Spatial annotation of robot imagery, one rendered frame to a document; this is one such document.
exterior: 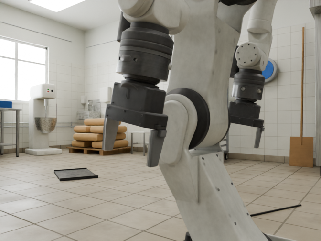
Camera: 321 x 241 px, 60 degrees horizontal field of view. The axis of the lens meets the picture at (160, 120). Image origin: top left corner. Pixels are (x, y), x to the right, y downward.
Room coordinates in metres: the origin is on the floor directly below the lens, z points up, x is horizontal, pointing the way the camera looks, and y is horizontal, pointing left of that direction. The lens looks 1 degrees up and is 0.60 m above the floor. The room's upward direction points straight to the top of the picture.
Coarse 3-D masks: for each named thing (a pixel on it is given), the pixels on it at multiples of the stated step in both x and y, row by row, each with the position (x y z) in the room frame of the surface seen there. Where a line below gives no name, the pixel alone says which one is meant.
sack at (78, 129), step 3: (75, 126) 5.84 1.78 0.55; (78, 126) 5.79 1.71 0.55; (81, 126) 5.74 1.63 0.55; (84, 126) 5.68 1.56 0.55; (87, 126) 5.69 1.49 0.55; (90, 126) 5.75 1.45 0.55; (75, 129) 5.81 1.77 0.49; (78, 129) 5.76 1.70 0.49; (81, 129) 5.70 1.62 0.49; (84, 129) 5.66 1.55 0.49; (87, 129) 5.67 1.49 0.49; (78, 132) 5.84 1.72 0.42; (81, 132) 5.78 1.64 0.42; (84, 132) 5.72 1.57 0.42; (87, 132) 5.73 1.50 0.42; (90, 132) 5.79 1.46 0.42
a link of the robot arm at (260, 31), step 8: (248, 24) 0.80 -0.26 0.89; (256, 24) 0.78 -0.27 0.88; (264, 24) 0.78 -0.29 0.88; (248, 32) 0.83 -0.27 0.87; (256, 32) 0.83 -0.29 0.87; (264, 32) 0.81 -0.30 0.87; (248, 40) 0.86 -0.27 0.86; (256, 40) 0.84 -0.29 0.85; (264, 40) 0.83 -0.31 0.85; (264, 48) 0.84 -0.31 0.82
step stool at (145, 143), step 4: (132, 132) 5.42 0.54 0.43; (136, 132) 5.34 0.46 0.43; (140, 132) 5.26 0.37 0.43; (144, 132) 5.21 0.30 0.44; (148, 132) 5.28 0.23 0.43; (132, 136) 5.48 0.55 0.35; (144, 136) 5.22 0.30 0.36; (132, 140) 5.48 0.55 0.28; (144, 140) 5.22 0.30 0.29; (132, 144) 5.48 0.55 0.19; (144, 144) 5.22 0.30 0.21; (148, 144) 5.27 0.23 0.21; (132, 148) 5.48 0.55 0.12; (144, 148) 5.22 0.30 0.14; (132, 152) 5.48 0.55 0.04; (144, 152) 5.22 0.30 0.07
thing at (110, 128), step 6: (108, 120) 0.50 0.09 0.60; (114, 120) 0.51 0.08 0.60; (108, 126) 0.50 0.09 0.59; (114, 126) 0.51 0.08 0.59; (108, 132) 0.50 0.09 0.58; (114, 132) 0.51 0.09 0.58; (108, 138) 0.51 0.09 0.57; (114, 138) 0.52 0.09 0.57; (102, 144) 0.51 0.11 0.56; (108, 144) 0.51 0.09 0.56; (108, 150) 0.51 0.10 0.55
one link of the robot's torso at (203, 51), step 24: (192, 0) 0.60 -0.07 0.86; (216, 0) 0.57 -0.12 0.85; (192, 24) 0.61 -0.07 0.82; (216, 24) 0.58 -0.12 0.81; (240, 24) 0.69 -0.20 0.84; (192, 48) 0.63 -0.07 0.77; (216, 48) 0.60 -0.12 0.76; (192, 72) 0.63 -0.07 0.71; (216, 72) 0.62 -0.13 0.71; (192, 96) 0.61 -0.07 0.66; (216, 96) 0.64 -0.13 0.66; (216, 120) 0.63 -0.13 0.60; (192, 144) 0.61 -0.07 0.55
